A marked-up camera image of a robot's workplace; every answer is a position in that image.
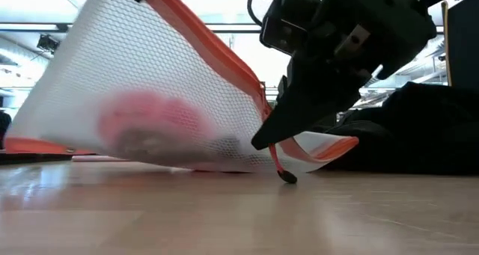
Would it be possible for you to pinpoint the mesh zip pouch orange trim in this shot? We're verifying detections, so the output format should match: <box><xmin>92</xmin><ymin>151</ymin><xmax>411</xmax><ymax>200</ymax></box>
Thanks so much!
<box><xmin>3</xmin><ymin>0</ymin><xmax>360</xmax><ymax>185</ymax></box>

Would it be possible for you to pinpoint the black ceiling device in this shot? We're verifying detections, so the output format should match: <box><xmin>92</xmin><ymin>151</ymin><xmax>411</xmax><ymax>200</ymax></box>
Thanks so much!
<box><xmin>36</xmin><ymin>33</ymin><xmax>61</xmax><ymax>54</ymax></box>

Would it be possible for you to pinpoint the black backdrop panel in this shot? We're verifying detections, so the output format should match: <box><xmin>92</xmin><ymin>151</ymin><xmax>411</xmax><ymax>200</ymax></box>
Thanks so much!
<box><xmin>441</xmin><ymin>0</ymin><xmax>479</xmax><ymax>90</ymax></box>

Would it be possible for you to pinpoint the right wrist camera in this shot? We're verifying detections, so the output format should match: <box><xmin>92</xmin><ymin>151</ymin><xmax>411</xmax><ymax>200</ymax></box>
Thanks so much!
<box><xmin>260</xmin><ymin>0</ymin><xmax>323</xmax><ymax>58</ymax></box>

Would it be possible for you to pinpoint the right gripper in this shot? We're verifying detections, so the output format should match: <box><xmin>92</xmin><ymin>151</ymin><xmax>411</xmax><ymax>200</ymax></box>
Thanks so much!
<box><xmin>251</xmin><ymin>0</ymin><xmax>438</xmax><ymax>151</ymax></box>

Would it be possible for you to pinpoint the black metal table frame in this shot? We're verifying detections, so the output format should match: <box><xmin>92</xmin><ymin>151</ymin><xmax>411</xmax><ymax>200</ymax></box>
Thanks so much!
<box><xmin>0</xmin><ymin>150</ymin><xmax>72</xmax><ymax>165</ymax></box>

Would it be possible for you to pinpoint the black backpack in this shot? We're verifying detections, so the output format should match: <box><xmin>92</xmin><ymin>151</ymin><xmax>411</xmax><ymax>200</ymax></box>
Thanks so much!
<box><xmin>310</xmin><ymin>81</ymin><xmax>479</xmax><ymax>176</ymax></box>

